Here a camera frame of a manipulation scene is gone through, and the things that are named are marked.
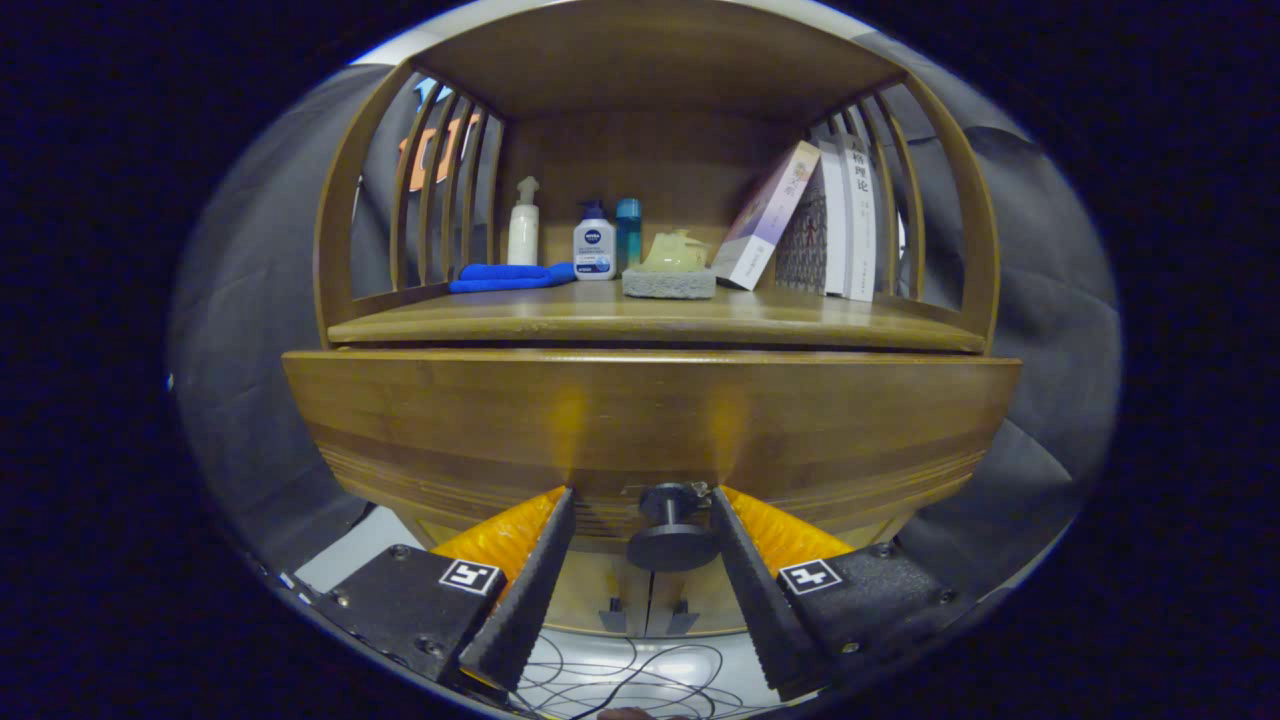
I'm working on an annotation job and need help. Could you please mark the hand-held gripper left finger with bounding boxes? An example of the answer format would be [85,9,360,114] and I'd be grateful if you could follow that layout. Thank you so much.
[320,486,578,693]

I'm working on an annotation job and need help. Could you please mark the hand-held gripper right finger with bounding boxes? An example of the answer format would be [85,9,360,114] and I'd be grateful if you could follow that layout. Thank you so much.
[708,485,959,701]

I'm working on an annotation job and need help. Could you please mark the wooden drawer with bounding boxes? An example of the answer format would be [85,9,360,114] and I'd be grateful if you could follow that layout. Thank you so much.
[282,348,1023,573]

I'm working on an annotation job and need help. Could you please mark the yellow grey sponge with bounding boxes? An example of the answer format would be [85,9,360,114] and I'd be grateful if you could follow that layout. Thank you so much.
[621,264,718,300]

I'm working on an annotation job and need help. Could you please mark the wooden countertop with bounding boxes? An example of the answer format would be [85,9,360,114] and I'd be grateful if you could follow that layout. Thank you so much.
[327,280,989,353]

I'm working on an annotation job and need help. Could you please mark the wooden cabinet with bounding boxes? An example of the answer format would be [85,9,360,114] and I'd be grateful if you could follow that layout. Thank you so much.
[313,0,1001,641]

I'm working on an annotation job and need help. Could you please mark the blue cloth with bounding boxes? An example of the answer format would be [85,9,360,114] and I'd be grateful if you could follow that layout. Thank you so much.
[448,262,578,294]

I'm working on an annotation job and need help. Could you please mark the white blue lotion bottle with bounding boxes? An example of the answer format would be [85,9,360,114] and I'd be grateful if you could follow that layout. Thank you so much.
[573,200,617,281]

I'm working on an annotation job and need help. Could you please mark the patterned book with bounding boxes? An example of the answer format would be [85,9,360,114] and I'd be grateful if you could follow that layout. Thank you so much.
[775,185,829,294]

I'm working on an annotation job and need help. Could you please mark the cream lidded tea cup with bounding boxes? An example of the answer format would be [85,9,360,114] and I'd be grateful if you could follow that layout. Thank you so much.
[640,230,711,271]

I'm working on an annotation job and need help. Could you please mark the white pump bottle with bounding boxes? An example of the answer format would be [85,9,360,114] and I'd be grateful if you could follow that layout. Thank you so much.
[507,176,541,267]

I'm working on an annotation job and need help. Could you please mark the purple book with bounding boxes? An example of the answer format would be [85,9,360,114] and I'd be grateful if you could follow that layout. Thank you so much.
[710,140,821,291]

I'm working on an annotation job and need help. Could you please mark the teal bottle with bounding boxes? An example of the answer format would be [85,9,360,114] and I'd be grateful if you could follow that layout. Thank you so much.
[615,197,642,273]

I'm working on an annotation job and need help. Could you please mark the tangled black cables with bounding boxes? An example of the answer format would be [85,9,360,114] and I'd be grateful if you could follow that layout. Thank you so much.
[515,630,766,719]

